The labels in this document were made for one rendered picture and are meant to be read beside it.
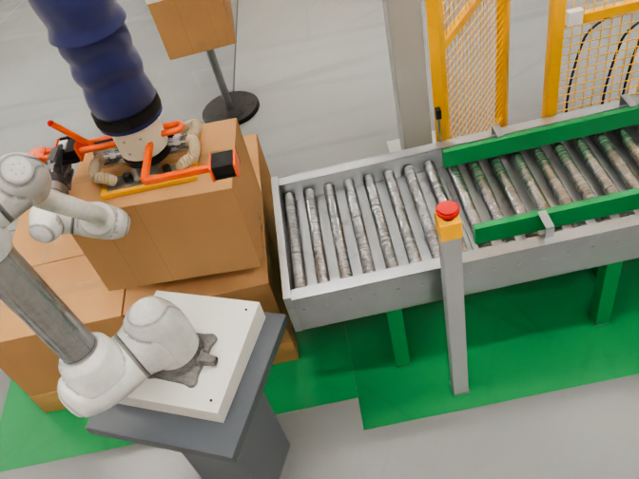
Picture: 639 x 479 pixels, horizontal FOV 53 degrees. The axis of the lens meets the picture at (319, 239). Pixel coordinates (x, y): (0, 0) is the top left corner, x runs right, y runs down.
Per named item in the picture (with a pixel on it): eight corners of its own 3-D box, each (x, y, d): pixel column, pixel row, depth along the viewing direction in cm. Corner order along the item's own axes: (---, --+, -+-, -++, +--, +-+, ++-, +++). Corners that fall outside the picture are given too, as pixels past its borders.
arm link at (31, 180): (29, 149, 152) (-21, 182, 148) (19, 128, 135) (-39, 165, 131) (66, 193, 154) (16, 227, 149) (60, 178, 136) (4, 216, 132)
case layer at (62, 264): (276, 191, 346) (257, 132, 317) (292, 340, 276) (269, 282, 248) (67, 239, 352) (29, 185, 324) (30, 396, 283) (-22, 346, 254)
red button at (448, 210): (456, 206, 193) (455, 197, 190) (462, 221, 188) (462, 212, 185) (434, 211, 193) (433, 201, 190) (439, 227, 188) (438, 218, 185)
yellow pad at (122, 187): (199, 162, 222) (194, 151, 219) (198, 181, 215) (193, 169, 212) (106, 182, 225) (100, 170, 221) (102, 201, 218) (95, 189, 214)
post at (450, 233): (465, 378, 264) (455, 206, 193) (470, 392, 259) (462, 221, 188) (449, 382, 264) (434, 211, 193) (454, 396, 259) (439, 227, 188)
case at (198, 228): (262, 195, 266) (237, 117, 237) (261, 266, 238) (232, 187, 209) (125, 219, 271) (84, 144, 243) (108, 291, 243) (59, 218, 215)
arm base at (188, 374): (206, 392, 187) (200, 382, 183) (144, 377, 195) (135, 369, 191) (229, 338, 197) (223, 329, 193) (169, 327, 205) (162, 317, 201)
